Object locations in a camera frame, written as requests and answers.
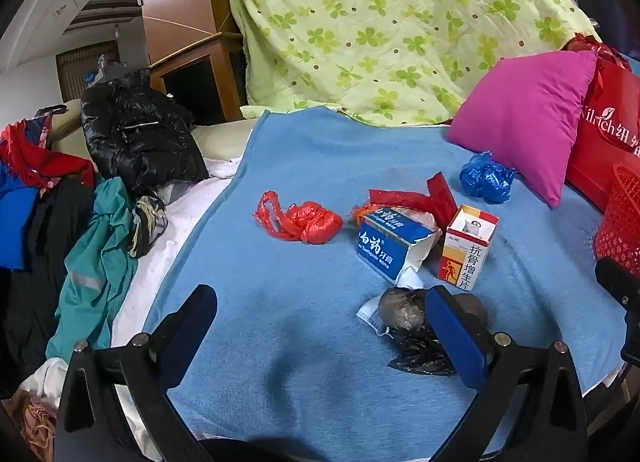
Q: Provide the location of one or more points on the red cloth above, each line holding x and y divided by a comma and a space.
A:
30, 152

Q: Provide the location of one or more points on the pink pillow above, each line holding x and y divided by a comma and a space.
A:
520, 117

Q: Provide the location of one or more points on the green clover print quilt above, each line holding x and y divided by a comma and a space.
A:
380, 27

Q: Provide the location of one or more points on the blue cloth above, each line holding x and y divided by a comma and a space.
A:
15, 222

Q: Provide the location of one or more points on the grey patterned cloth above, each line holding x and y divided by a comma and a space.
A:
147, 222

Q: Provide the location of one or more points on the white bed sheet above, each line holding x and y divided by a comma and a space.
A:
170, 232

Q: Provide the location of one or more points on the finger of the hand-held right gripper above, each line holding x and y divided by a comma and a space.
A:
617, 282

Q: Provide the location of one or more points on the blue blanket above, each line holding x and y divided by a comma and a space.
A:
310, 317

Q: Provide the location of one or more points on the cream cushion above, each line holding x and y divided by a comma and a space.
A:
225, 142

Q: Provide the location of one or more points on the white cloth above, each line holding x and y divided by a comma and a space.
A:
45, 377

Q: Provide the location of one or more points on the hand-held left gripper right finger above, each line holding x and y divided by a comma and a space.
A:
457, 337

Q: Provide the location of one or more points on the dark lattice door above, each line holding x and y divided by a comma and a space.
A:
85, 62

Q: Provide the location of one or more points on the white and red medicine box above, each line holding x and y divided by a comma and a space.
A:
462, 262

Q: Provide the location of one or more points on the orange patterned cloth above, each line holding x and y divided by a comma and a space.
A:
32, 417

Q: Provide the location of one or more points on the teal jacket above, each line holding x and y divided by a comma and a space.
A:
95, 262

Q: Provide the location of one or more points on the black clothing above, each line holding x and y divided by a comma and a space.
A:
40, 252

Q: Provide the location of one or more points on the blue plastic bag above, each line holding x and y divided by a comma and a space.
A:
487, 180

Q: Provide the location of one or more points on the orange wrapper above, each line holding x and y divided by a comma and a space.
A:
359, 213

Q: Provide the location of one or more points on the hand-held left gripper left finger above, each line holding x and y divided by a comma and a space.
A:
197, 324

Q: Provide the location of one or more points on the red shiny foil bag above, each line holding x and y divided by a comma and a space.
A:
595, 50

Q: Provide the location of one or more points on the white face mask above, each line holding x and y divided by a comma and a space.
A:
370, 314

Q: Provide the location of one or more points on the red plastic mesh basket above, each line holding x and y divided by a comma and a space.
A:
622, 222

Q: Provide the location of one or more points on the blue toothpaste box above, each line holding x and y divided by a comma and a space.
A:
385, 247

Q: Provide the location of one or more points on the knotted red plastic bag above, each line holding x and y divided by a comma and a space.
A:
310, 222

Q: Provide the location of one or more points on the black puffer jacket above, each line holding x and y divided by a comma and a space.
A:
140, 142

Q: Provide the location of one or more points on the red paper shopping bag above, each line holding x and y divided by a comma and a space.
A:
610, 142

